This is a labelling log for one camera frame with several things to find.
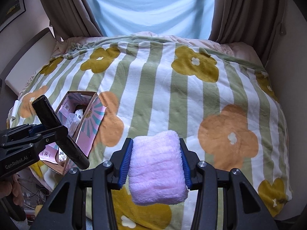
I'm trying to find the black garbage bag roll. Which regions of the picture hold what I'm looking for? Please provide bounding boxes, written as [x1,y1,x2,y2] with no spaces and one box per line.
[30,95,89,170]

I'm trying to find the black white spotted sock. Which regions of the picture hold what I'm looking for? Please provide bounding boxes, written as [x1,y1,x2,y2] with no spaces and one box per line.
[74,108,84,122]

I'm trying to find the pink cardboard box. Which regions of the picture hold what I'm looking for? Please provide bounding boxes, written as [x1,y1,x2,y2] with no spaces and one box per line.
[39,91,106,175]

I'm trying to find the pink fluffy towel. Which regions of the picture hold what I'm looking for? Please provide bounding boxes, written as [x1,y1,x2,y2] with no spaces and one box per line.
[128,130,188,206]

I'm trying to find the floral tissue pack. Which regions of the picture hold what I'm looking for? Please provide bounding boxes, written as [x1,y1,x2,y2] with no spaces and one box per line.
[58,149,67,163]

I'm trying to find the clear plastic case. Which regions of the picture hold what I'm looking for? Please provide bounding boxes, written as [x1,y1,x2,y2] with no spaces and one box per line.
[64,113,81,135]

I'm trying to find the person's left hand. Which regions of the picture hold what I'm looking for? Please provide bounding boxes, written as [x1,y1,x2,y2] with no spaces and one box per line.
[0,174,24,207]

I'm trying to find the white headboard panel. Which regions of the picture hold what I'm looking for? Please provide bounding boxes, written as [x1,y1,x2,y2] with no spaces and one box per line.
[1,28,56,96]

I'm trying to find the striped floral blanket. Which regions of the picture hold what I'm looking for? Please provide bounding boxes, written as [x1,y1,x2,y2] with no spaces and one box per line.
[7,39,292,217]

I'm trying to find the left brown curtain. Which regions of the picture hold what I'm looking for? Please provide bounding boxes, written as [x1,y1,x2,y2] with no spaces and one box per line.
[40,0,102,40]

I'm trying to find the brown curtain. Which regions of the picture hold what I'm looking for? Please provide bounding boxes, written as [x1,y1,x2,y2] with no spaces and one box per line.
[40,0,102,40]
[209,0,286,64]

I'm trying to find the pink bed sheet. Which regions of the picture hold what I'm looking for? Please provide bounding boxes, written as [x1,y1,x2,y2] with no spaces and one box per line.
[51,32,263,67]

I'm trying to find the light blue window sheet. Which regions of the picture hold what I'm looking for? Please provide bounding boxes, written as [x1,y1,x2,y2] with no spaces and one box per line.
[87,0,214,39]

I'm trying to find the right brown curtain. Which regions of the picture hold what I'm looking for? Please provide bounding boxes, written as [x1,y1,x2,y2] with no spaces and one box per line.
[209,0,286,64]

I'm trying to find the framed wall picture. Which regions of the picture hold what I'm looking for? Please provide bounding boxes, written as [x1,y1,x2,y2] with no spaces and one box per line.
[0,0,26,31]

